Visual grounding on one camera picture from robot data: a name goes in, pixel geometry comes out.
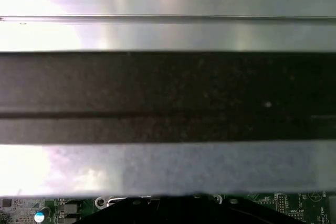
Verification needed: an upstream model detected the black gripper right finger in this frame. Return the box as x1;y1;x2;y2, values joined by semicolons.
159;197;298;224

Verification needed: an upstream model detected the green motherboard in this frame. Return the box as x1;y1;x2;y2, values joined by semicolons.
0;194;336;224

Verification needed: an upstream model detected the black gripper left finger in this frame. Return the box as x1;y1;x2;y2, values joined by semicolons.
79;197;160;224

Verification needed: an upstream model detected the blue top capacitor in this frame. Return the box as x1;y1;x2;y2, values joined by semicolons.
33;206;53;224

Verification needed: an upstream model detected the black PC case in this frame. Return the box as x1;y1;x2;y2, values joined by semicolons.
0;49;336;201

